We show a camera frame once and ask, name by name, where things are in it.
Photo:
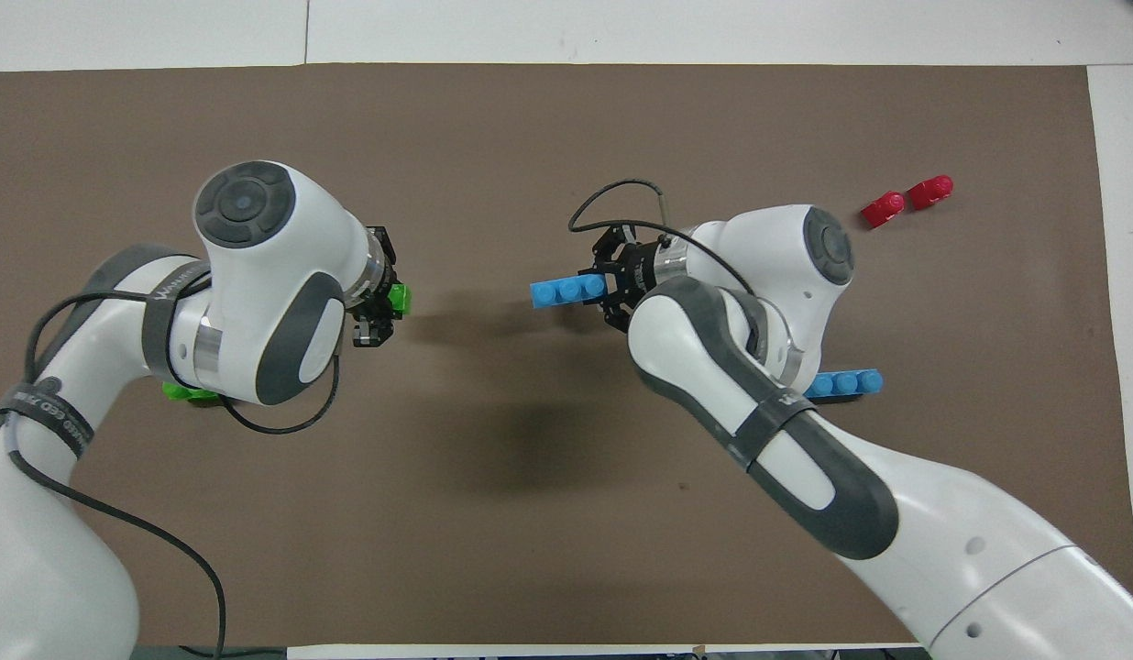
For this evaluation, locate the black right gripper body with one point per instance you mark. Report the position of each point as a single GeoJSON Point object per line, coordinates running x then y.
{"type": "Point", "coordinates": [632, 275]}

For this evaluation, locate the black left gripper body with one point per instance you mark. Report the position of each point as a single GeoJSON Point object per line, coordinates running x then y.
{"type": "Point", "coordinates": [374, 298]}

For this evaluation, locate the green two-stud toy block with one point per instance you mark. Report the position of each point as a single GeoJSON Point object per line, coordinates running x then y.
{"type": "Point", "coordinates": [401, 299]}
{"type": "Point", "coordinates": [189, 393]}

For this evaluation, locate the blue three-stud toy block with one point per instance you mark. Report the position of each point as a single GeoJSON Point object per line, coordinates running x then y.
{"type": "Point", "coordinates": [851, 382]}
{"type": "Point", "coordinates": [566, 291]}

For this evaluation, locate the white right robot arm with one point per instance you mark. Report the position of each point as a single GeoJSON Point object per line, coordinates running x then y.
{"type": "Point", "coordinates": [805, 458]}

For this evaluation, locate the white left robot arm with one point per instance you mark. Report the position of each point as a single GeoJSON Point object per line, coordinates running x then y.
{"type": "Point", "coordinates": [255, 275]}

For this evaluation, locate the red small toy block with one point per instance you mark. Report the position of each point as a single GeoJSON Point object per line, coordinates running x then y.
{"type": "Point", "coordinates": [931, 192]}
{"type": "Point", "coordinates": [883, 210]}

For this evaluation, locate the brown table mat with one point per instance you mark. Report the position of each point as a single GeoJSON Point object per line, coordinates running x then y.
{"type": "Point", "coordinates": [530, 513]}

